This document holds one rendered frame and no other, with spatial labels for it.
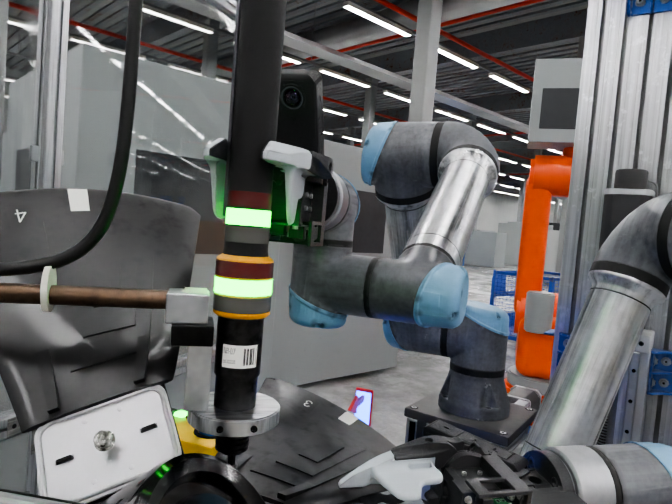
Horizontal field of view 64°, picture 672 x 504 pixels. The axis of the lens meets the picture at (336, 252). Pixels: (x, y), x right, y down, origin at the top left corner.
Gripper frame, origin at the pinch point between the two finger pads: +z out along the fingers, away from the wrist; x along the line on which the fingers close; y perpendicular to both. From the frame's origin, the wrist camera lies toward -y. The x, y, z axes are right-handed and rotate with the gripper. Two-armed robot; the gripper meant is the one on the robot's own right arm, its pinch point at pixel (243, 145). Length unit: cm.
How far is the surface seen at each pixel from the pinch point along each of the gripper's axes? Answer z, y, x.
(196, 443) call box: -37, 39, 18
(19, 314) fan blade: 1.1, 14.2, 16.8
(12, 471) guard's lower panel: -52, 58, 63
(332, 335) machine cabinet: -418, 97, 70
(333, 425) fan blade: -21.8, 27.5, -4.7
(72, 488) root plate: 6.3, 23.8, 7.4
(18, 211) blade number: -4.1, 6.3, 22.0
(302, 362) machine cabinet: -393, 117, 88
